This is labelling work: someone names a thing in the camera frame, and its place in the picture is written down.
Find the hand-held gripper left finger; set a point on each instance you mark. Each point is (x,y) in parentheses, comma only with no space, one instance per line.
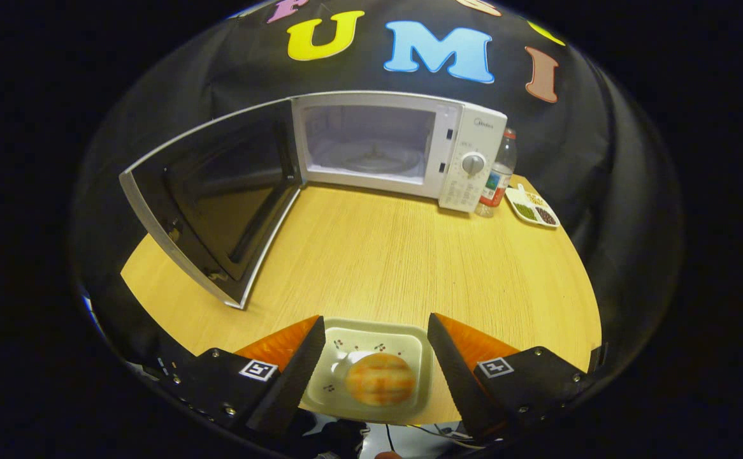
(288,382)

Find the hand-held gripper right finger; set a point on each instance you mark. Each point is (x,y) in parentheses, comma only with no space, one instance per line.
(457,376)

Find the golden bread roll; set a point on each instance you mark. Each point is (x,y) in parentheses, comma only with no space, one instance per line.
(381,379)

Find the white microwave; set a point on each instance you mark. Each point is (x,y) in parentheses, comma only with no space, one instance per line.
(467,127)

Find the white square floral plate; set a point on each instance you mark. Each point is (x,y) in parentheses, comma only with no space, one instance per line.
(371,335)

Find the white divided bean dish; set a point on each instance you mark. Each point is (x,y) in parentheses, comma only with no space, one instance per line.
(533,209)

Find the clear plastic water bottle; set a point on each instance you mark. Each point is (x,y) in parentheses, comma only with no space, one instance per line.
(497,178)

